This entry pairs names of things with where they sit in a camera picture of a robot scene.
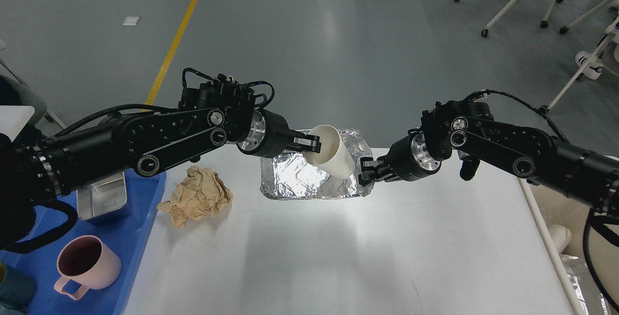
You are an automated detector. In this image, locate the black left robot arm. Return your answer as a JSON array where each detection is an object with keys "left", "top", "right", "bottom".
[{"left": 0, "top": 67, "right": 326, "bottom": 254}]

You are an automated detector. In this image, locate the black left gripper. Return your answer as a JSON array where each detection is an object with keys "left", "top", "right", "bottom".
[{"left": 236, "top": 109, "right": 322, "bottom": 158}]

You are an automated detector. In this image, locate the grey chair at left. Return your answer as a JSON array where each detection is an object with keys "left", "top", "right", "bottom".
[{"left": 0, "top": 58, "right": 67, "bottom": 130}]

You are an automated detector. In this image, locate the beige plastic bin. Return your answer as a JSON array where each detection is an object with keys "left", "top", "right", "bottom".
[{"left": 519, "top": 179, "right": 619, "bottom": 315}]

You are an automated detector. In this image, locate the pink ribbed mug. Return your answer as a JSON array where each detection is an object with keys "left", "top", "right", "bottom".
[{"left": 53, "top": 235, "right": 122, "bottom": 301}]

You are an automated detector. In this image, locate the foil container in bin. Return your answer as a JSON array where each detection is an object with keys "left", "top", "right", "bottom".
[{"left": 560, "top": 254, "right": 612, "bottom": 315}]

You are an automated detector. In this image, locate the white paper cup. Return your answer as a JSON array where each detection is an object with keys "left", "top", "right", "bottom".
[{"left": 303, "top": 124, "right": 354, "bottom": 180}]

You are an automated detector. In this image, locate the white side table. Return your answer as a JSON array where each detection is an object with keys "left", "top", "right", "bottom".
[{"left": 0, "top": 105, "right": 35, "bottom": 141}]

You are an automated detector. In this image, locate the crumpled brown paper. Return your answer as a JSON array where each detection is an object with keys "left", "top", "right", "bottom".
[{"left": 157, "top": 165, "right": 234, "bottom": 228}]

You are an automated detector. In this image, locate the aluminium foil container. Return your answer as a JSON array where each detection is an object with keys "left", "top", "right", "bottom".
[{"left": 260, "top": 128, "right": 373, "bottom": 200}]

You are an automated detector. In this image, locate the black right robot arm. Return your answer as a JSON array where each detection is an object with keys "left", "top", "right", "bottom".
[{"left": 358, "top": 90, "right": 619, "bottom": 309}]

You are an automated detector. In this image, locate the white sneaker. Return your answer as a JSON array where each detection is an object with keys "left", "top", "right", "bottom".
[{"left": 575, "top": 50, "right": 605, "bottom": 80}]

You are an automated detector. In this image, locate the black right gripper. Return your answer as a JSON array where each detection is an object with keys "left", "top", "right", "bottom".
[{"left": 358, "top": 133, "right": 442, "bottom": 185}]

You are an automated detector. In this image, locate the stainless steel rectangular tray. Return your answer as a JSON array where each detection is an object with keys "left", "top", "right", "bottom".
[{"left": 76, "top": 172, "right": 131, "bottom": 226}]

